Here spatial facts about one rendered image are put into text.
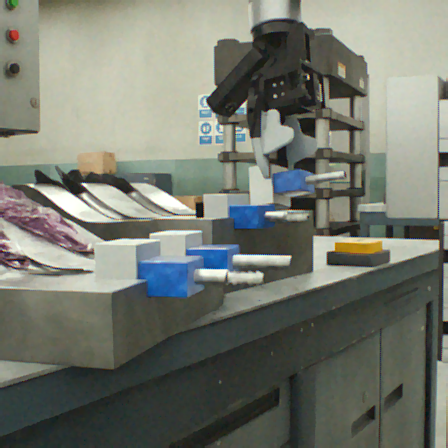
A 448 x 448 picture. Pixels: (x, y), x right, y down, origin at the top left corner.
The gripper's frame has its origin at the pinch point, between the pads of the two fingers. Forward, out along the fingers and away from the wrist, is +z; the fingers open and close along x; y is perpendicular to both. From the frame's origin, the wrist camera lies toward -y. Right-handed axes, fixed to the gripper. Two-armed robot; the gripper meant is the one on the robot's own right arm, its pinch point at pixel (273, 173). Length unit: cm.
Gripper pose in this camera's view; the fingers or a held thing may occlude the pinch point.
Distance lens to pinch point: 89.4
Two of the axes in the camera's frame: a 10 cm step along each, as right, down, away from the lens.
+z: 0.5, 9.9, -1.3
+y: 8.3, -1.2, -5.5
